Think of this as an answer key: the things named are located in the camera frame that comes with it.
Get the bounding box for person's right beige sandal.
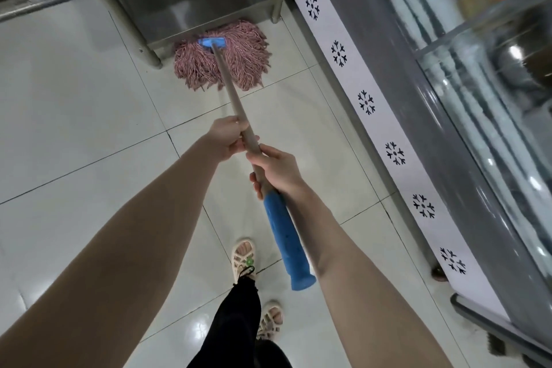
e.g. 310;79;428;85
257;301;285;340

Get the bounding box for person's left hand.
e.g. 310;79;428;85
201;114;261;163

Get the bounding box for person's right forearm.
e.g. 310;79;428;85
280;186;454;368

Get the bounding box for grey glass display freezer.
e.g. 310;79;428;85
267;0;552;355

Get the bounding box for person's right hand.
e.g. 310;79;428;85
246;143;312;205

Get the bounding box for person's left beige sandal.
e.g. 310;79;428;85
231;239;258;285

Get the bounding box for person's beige sandal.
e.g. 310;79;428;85
231;239;258;285
257;301;285;340

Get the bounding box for person's black trousers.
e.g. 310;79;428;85
185;277;294;368

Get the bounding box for person's left forearm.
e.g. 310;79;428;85
0;139;221;368

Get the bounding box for pink string mop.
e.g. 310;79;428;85
174;20;317;292

